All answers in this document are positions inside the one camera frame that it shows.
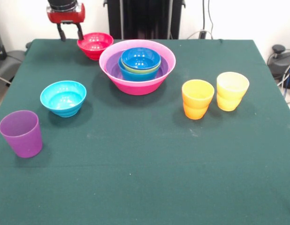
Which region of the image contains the dark blue bowl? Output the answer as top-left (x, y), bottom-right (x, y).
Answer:
top-left (121, 47), bottom-right (162, 71)

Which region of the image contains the green bowl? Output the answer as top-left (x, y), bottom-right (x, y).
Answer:
top-left (121, 58), bottom-right (161, 75)

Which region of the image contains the small red-pink bowl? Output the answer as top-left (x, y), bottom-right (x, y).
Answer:
top-left (76, 32), bottom-right (114, 61)

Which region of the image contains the yellow cup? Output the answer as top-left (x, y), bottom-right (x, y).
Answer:
top-left (216, 72), bottom-right (250, 101)

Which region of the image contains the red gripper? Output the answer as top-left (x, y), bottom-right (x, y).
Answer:
top-left (46, 2), bottom-right (86, 43)

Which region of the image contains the large pink bowl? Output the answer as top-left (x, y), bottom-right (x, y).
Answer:
top-left (99, 39), bottom-right (177, 96)

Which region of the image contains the cyan bowl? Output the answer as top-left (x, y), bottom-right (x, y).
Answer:
top-left (39, 80), bottom-right (87, 118)

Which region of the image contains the dark green tablecloth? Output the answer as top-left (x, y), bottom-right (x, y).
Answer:
top-left (0, 38), bottom-right (290, 225)

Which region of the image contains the purple bowl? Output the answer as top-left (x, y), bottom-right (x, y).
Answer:
top-left (105, 49), bottom-right (170, 82)

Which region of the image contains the purple cup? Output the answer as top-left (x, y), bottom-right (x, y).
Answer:
top-left (0, 110), bottom-right (43, 159)

